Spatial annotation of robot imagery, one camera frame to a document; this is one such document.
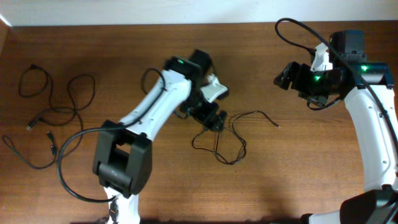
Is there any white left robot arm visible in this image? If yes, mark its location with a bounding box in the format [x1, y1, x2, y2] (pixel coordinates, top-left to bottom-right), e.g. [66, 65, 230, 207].
[93, 50, 229, 223]

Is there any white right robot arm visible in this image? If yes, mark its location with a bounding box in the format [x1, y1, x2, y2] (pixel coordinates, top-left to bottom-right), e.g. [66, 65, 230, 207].
[274, 30, 397, 223]

